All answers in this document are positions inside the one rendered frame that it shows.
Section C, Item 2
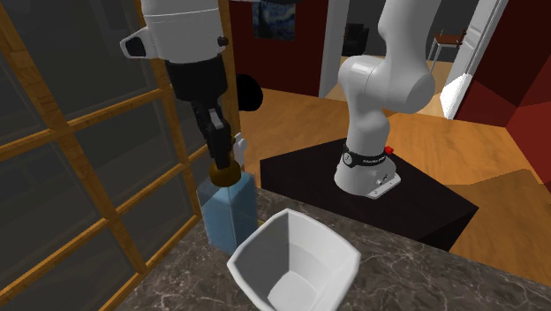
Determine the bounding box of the white square bowl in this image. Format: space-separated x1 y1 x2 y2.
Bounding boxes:
226 208 362 311

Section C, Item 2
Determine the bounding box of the blue wall picture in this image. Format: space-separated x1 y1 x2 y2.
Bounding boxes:
252 0 298 42

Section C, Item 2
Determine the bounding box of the white door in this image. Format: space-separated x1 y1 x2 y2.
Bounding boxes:
442 0 509 120

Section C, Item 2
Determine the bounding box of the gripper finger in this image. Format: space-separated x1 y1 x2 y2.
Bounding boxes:
203 105 236 171
191 101 210 138

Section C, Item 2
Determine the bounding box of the blue bottle with brown cap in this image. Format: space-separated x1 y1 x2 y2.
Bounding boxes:
196 160 260 256

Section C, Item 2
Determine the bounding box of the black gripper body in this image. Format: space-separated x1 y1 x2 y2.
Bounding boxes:
164 56 230 104

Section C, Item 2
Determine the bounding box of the dark robot stand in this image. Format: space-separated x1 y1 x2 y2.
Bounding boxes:
259 137 480 253

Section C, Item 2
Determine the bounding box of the wooden table with white legs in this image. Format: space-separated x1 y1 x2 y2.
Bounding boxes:
426 28 469 72

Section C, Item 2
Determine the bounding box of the dark armchair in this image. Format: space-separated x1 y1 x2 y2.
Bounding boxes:
343 23 371 58

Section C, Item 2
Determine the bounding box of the wooden framed window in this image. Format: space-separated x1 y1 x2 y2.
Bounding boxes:
0 0 243 311

